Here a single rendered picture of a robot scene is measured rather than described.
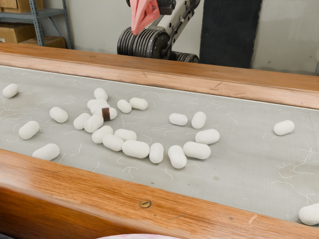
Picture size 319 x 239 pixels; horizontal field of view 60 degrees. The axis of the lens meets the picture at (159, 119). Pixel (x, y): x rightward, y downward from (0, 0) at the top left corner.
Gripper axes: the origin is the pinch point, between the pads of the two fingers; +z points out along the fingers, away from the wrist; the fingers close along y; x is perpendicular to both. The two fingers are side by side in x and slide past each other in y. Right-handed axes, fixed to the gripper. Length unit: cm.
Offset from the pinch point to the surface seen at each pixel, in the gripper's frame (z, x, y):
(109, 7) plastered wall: -133, 146, -115
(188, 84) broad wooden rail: 4.1, 10.8, 9.8
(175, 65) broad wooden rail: -1.8, 14.0, 4.9
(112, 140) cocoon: 22.4, -5.2, 5.4
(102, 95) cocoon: 12.9, 2.8, -3.4
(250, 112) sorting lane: 9.4, 7.9, 22.7
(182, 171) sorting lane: 24.2, -4.4, 15.8
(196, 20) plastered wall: -128, 150, -32
